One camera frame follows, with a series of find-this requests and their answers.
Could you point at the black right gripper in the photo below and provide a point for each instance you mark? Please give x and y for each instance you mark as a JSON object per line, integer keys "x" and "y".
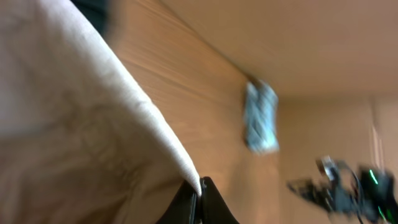
{"x": 367, "y": 194}

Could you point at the black garment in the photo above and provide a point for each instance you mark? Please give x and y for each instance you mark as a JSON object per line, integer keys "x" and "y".
{"x": 96, "y": 11}

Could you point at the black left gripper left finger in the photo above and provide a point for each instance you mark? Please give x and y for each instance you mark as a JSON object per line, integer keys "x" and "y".
{"x": 182, "y": 208}

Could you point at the beige cotton shorts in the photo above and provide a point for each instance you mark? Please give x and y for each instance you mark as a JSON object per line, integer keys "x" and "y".
{"x": 81, "y": 142}

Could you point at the light blue denim shorts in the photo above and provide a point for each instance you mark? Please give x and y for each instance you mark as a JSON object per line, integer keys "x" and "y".
{"x": 260, "y": 109}

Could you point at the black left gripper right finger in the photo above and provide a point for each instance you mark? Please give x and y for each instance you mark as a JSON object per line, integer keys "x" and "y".
{"x": 214, "y": 209}

